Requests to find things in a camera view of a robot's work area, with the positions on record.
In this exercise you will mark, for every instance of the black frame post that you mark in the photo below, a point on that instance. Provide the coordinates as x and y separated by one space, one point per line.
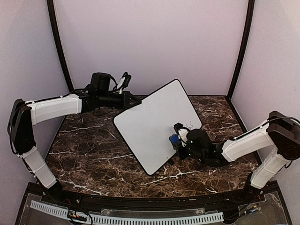
58 44
242 50

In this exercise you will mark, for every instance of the right black frame post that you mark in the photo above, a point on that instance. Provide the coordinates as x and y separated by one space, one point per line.
242 50

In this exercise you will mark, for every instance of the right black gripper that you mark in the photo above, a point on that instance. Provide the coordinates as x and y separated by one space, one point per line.
182 155

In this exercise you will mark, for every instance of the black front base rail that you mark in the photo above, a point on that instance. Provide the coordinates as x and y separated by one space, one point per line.
227 201

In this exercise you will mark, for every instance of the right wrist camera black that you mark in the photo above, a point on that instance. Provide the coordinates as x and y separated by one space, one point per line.
199 143

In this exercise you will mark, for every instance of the white whiteboard with black frame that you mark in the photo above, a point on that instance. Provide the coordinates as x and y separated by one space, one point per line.
146 128

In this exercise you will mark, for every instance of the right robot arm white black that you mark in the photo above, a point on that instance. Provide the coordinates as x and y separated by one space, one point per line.
280 132

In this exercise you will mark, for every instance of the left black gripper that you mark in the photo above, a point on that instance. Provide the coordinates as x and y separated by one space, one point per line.
126 101

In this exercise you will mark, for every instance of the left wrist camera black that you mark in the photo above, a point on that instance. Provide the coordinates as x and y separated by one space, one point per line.
100 81

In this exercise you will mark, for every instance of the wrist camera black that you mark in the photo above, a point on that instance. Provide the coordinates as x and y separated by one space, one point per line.
100 81
199 143

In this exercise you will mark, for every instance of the blue whiteboard eraser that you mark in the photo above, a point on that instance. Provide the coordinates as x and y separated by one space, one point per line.
174 138

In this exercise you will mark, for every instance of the left black frame post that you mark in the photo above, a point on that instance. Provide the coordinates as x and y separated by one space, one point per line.
58 44

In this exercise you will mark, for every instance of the white slotted cable duct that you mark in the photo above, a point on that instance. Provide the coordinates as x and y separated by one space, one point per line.
129 217

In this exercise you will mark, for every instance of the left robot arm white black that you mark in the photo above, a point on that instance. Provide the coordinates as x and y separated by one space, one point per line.
26 114

